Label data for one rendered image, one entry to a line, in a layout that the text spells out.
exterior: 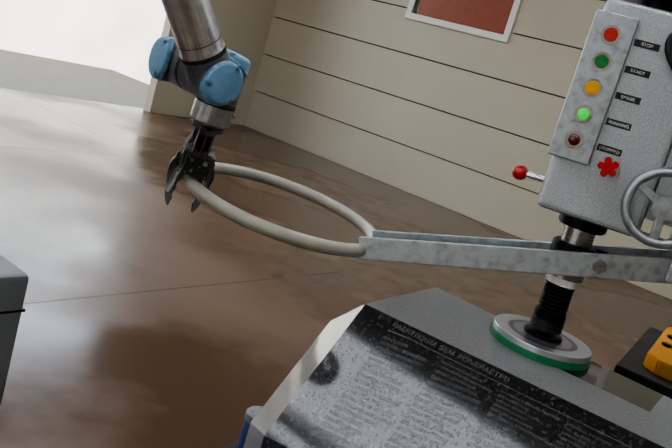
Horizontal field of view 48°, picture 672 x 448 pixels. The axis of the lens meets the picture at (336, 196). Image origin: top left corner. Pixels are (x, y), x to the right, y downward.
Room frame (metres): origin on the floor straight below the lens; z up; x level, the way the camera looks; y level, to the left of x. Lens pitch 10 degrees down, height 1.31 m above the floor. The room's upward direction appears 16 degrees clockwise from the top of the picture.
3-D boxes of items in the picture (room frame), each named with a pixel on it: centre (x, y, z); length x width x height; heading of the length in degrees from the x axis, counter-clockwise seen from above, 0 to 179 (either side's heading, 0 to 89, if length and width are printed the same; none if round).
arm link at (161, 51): (1.58, 0.38, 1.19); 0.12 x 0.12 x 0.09; 45
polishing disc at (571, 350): (1.57, -0.51, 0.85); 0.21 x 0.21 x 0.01
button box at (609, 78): (1.48, -0.41, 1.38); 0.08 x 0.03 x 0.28; 74
